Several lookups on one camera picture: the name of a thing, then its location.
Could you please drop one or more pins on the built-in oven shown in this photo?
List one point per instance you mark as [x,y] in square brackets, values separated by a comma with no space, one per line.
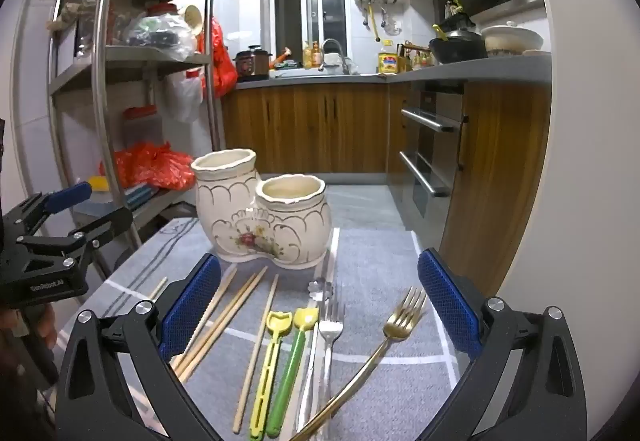
[430,141]

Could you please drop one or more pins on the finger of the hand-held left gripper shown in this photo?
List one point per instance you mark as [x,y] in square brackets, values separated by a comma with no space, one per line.
[70,196]
[110,221]

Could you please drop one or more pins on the wooden chopstick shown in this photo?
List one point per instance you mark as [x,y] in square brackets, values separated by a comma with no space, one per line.
[245,303]
[222,288]
[257,351]
[235,303]
[159,288]

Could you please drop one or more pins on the seasoning bottle rack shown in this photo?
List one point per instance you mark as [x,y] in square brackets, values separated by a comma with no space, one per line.
[417,57]

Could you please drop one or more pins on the hanging white plastic bag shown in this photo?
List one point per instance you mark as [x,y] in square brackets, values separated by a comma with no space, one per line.
[185,96]

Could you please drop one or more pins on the clear plastic bag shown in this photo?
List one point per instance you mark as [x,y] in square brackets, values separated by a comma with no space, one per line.
[160,36]

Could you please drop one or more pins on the orange plastic item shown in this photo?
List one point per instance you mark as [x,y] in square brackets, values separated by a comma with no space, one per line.
[282,57]

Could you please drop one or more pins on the wooden lower cabinets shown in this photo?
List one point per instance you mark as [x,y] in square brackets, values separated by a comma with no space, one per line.
[310,126]

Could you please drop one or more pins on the yellow plastic item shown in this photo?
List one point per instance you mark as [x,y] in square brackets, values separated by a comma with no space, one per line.
[99,183]

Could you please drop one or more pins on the gold metal fork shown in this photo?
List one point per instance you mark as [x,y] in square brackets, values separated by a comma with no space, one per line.
[400,321]

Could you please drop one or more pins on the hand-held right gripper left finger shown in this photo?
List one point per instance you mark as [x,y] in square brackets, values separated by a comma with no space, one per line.
[192,306]

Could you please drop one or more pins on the metal faucet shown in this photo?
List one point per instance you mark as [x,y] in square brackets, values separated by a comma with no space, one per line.
[332,43]

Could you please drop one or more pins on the red-lidded plastic container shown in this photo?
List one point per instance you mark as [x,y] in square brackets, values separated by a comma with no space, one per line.
[141,123]

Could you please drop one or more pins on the cream ladle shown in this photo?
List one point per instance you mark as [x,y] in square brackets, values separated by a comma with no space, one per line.
[193,18]

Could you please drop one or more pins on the person's left hand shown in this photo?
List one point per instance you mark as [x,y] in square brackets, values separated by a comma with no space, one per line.
[42,328]

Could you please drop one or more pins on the yellow cooking oil bottle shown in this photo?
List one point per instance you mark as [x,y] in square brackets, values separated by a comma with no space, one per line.
[388,61]

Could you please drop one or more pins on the white casserole pot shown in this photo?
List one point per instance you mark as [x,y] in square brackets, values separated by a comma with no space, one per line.
[510,41]

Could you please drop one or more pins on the metal shelf rack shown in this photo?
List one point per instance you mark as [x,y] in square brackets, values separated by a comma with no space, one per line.
[150,53]

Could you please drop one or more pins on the grey lined tablecloth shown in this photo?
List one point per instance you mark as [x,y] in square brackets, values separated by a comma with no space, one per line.
[370,261]

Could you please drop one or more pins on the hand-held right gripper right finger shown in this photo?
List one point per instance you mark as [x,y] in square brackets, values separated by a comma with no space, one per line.
[450,306]

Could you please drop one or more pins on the sliding window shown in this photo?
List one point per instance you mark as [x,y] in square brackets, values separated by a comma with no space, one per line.
[310,11]

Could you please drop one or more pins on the silver metal fork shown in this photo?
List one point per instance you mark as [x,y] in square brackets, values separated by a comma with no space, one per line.
[331,328]

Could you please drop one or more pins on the red plastic bag on shelf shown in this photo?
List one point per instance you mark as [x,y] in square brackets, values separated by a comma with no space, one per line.
[150,166]

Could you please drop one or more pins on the cream ceramic double utensil holder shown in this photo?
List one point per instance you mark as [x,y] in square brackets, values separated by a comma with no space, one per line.
[300,226]

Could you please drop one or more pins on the black wok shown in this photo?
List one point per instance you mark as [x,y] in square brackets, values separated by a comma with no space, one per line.
[457,48]

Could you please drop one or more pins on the yellow soap bottles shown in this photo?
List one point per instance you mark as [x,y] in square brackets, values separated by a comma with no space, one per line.
[312,55]

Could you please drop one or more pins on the hanging red plastic bag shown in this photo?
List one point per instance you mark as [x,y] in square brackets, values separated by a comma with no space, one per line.
[220,66]

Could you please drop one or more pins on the grey kitchen countertop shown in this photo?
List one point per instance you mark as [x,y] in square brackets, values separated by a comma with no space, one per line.
[450,71]

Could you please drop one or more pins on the dark red pressure cooker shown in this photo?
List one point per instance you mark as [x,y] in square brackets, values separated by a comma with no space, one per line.
[252,63]

